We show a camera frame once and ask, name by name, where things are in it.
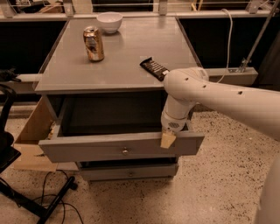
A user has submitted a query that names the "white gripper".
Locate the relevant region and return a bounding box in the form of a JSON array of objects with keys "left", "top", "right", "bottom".
[{"left": 160, "top": 111, "right": 186, "bottom": 149}]

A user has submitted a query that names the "grey top drawer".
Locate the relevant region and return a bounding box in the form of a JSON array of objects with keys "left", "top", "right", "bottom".
[{"left": 39, "top": 98, "right": 204, "bottom": 162}]

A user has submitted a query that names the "grey drawer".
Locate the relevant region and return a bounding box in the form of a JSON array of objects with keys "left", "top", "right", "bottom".
[
  {"left": 39, "top": 98, "right": 204, "bottom": 162},
  {"left": 80, "top": 164, "right": 179, "bottom": 181}
]

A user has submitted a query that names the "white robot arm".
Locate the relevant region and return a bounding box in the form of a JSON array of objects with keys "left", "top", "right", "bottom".
[{"left": 161, "top": 67, "right": 280, "bottom": 224}]

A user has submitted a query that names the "grey bottom drawer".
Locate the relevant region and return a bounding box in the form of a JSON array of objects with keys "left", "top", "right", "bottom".
[{"left": 80, "top": 164, "right": 179, "bottom": 181}]

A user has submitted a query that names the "grey drawer cabinet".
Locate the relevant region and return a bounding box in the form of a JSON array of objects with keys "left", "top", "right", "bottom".
[{"left": 35, "top": 17, "right": 198, "bottom": 171}]

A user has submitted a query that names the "open cardboard box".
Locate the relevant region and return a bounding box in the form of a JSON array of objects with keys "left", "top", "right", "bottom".
[{"left": 13, "top": 98, "right": 58, "bottom": 172}]

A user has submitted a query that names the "dark chocolate bar wrapper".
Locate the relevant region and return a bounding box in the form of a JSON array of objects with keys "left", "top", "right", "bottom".
[{"left": 140, "top": 57, "right": 169, "bottom": 81}]

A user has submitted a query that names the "crushed gold soda can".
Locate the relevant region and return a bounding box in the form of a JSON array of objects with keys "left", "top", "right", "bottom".
[{"left": 83, "top": 26, "right": 104, "bottom": 62}]

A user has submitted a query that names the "white ceramic bowl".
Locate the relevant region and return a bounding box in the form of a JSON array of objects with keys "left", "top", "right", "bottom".
[{"left": 96, "top": 12, "right": 123, "bottom": 33}]

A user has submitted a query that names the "black stand with base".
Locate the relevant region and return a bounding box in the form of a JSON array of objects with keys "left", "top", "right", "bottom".
[{"left": 0, "top": 83, "right": 79, "bottom": 224}]

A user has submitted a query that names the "black floor cable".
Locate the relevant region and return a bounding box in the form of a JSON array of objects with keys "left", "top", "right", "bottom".
[{"left": 31, "top": 170, "right": 85, "bottom": 224}]

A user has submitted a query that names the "white cable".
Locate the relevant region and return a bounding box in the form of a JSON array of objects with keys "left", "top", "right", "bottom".
[{"left": 216, "top": 8, "right": 234, "bottom": 84}]

